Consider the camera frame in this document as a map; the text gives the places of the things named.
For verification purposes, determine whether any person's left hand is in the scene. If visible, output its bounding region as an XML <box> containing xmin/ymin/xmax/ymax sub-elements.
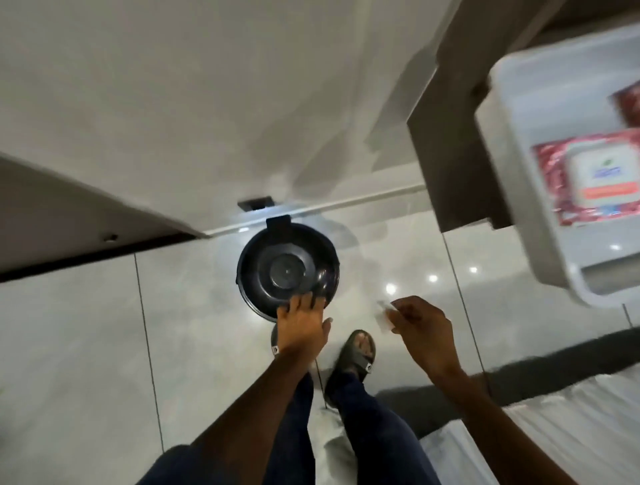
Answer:
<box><xmin>275</xmin><ymin>293</ymin><xmax>334</xmax><ymax>369</ymax></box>

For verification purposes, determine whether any person's right hand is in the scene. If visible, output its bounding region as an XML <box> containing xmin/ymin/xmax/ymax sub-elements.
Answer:
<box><xmin>391</xmin><ymin>295</ymin><xmax>459</xmax><ymax>379</ymax></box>

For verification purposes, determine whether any small clear wrapper piece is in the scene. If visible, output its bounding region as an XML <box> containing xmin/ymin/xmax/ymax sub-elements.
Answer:
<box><xmin>374</xmin><ymin>299</ymin><xmax>399</xmax><ymax>332</ymax></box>

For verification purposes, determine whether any black trash bin lid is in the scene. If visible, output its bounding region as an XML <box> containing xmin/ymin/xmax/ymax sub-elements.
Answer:
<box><xmin>236</xmin><ymin>215</ymin><xmax>342</xmax><ymax>306</ymax></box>

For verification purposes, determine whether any person's right forearm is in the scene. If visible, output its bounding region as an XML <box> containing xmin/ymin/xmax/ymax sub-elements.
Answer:
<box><xmin>425</xmin><ymin>362</ymin><xmax>581</xmax><ymax>485</ymax></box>

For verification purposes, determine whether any person's left forearm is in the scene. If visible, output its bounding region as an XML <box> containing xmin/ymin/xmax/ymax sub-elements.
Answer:
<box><xmin>162</xmin><ymin>354</ymin><xmax>313</xmax><ymax>485</ymax></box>

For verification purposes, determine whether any black right sandal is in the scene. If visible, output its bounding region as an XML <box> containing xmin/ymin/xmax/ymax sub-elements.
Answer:
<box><xmin>334</xmin><ymin>329</ymin><xmax>377</xmax><ymax>386</ymax></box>

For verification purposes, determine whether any black trash bin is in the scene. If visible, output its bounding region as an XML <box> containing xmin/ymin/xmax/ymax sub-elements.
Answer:
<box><xmin>240</xmin><ymin>285</ymin><xmax>326</xmax><ymax>323</ymax></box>

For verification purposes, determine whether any person's left leg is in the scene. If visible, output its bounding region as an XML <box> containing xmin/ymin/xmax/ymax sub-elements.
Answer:
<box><xmin>264</xmin><ymin>372</ymin><xmax>317</xmax><ymax>485</ymax></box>

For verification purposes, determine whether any person's leg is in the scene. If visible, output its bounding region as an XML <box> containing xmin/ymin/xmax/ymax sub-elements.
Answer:
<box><xmin>326</xmin><ymin>371</ymin><xmax>443</xmax><ymax>485</ymax></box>
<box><xmin>264</xmin><ymin>372</ymin><xmax>317</xmax><ymax>485</ymax></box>

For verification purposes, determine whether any person's right leg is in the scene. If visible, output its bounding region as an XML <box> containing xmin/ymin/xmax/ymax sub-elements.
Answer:
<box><xmin>326</xmin><ymin>371</ymin><xmax>443</xmax><ymax>485</ymax></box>

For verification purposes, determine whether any dark grey bed base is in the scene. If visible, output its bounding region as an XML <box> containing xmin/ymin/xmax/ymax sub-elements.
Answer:
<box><xmin>374</xmin><ymin>327</ymin><xmax>640</xmax><ymax>441</ymax></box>

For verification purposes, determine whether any brown wooden furniture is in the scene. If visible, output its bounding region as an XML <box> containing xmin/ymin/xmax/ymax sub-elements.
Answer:
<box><xmin>405</xmin><ymin>0</ymin><xmax>640</xmax><ymax>234</ymax></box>

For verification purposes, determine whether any white plastic storage unit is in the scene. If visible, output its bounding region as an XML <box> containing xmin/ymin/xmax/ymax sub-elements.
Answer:
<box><xmin>473</xmin><ymin>22</ymin><xmax>640</xmax><ymax>308</ymax></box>

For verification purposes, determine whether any white bed sheet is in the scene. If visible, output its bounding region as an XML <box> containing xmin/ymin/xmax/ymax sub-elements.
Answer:
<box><xmin>419</xmin><ymin>362</ymin><xmax>640</xmax><ymax>485</ymax></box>

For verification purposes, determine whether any red wet wipes packet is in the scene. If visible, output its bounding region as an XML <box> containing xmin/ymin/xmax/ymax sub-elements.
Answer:
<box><xmin>530</xmin><ymin>130</ymin><xmax>640</xmax><ymax>228</ymax></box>

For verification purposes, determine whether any brown door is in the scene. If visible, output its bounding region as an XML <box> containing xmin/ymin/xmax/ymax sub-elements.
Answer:
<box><xmin>0</xmin><ymin>152</ymin><xmax>207</xmax><ymax>285</ymax></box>

